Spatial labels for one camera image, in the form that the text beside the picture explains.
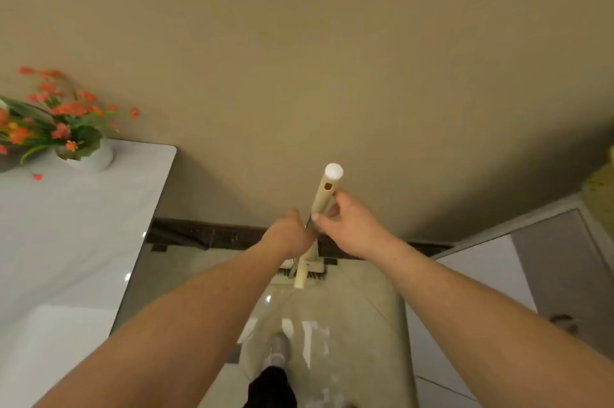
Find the person's left grey shoe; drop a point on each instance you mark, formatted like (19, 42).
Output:
(278, 350)

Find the black trousers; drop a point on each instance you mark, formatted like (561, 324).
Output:
(271, 388)

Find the white marble table black legs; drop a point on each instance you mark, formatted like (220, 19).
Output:
(62, 240)

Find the person's left forearm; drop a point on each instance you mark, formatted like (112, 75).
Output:
(182, 331)

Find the person's right hand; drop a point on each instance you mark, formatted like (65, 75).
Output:
(355, 230)

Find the white and grey cabinet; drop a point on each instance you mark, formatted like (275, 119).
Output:
(566, 268)

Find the person's right forearm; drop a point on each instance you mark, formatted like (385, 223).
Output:
(479, 326)

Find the beige tiled floor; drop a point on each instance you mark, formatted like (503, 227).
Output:
(336, 316)

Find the person's left hand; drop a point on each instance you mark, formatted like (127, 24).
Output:
(290, 235)

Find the orange flowers in white pot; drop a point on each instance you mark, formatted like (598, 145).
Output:
(72, 132)

